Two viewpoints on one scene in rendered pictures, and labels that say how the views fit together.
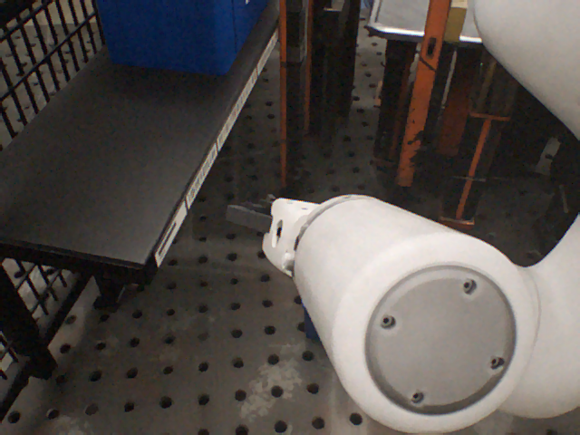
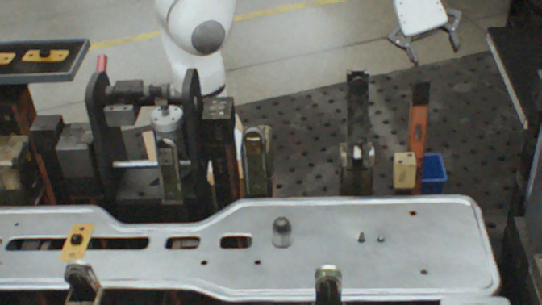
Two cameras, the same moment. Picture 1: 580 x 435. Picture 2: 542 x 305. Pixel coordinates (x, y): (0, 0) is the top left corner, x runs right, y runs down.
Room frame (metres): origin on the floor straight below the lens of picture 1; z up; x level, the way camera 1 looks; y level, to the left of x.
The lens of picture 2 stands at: (1.61, -0.59, 1.79)
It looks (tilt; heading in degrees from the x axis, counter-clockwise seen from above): 38 degrees down; 172
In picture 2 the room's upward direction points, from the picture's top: 5 degrees counter-clockwise
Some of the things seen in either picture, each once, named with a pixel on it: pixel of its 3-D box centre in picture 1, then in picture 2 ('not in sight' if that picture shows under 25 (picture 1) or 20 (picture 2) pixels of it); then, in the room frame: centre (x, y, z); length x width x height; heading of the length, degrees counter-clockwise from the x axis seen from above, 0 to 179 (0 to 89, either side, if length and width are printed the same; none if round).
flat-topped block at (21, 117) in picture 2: not in sight; (22, 156); (0.37, -0.94, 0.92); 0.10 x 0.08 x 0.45; 77
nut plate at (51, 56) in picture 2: not in sight; (44, 54); (0.39, -0.83, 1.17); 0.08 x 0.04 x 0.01; 72
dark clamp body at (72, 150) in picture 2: not in sight; (100, 211); (0.55, -0.78, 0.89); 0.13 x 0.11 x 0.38; 167
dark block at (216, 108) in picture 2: not in sight; (229, 195); (0.59, -0.53, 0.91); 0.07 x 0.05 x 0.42; 167
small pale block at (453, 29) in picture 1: (430, 111); (398, 236); (0.75, -0.24, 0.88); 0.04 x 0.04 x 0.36; 77
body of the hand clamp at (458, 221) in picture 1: (479, 135); (354, 224); (0.69, -0.30, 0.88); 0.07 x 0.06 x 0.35; 167
